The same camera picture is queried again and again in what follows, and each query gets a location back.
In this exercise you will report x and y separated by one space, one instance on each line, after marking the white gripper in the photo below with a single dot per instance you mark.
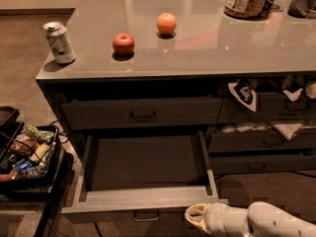
219 218

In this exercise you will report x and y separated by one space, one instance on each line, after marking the orange fruit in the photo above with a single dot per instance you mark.
166 23

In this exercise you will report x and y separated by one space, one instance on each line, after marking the green white soda can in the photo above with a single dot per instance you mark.
59 42

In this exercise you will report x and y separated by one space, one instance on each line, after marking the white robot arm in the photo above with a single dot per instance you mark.
260 219

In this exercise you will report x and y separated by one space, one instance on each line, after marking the dark glass object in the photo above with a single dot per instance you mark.
302 9

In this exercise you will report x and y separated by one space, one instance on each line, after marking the drawer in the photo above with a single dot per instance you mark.
141 178
269 106
263 163
261 141
82 115

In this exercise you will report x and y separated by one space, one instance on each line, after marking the grey drawer cabinet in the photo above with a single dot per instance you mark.
206 52

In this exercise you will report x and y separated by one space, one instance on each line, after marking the large jar of nuts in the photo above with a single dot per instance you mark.
244 9

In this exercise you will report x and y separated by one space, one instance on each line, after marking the black tray of snacks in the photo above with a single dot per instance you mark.
29 156

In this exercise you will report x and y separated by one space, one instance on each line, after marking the red apple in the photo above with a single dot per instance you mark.
123 44

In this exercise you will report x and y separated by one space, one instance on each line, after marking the white packets in drawer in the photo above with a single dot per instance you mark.
287 128

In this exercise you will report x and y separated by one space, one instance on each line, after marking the black side cart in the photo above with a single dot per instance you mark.
35 212

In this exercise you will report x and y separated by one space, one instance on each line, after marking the black white snack bag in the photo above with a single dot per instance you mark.
243 91

